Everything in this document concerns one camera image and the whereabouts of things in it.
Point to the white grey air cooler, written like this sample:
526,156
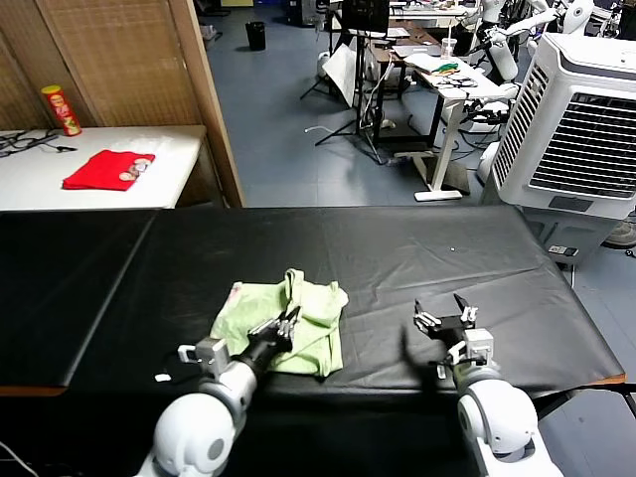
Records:
586,122

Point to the grey laptop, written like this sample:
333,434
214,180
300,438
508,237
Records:
417,49

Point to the white standing desk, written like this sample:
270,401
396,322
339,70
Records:
449,93

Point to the small black white label device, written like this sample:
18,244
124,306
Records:
564,250

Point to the black table leg frame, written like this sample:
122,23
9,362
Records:
556,402

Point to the white reflector board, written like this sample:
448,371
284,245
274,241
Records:
344,70

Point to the grey shoe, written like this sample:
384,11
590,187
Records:
621,234

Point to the white side table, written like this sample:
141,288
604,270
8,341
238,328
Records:
164,163

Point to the black trash bin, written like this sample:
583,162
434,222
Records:
257,36

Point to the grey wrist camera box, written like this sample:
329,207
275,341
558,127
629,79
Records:
211,353
477,345

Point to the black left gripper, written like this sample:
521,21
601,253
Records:
263,350

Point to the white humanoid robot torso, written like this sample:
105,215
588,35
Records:
502,53

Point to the white rounded robot base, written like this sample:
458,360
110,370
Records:
488,165

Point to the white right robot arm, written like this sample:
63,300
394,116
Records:
497,412

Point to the light green t-shirt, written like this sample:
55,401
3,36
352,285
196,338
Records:
248,308

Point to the red chips can yellow lid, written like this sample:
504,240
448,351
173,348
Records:
62,110

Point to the white paper stack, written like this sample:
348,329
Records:
425,60

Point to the green yellow cloth item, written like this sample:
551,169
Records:
445,67

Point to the folded red shirt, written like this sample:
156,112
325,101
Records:
104,170

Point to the plastic cup with straw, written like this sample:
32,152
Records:
449,47

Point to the black tripod stand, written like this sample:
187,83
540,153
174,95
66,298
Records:
359,98

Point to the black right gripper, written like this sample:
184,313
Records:
452,328

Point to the white robot with round head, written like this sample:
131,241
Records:
579,14

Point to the black monitor on stand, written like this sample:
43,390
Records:
366,14

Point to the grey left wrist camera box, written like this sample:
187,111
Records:
211,353

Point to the black leather table cover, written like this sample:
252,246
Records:
447,268
49,298

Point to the brown wooden desk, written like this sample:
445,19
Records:
385,50

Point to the wooden folding screen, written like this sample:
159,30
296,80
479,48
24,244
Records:
129,64

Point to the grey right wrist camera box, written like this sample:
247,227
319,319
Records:
477,345

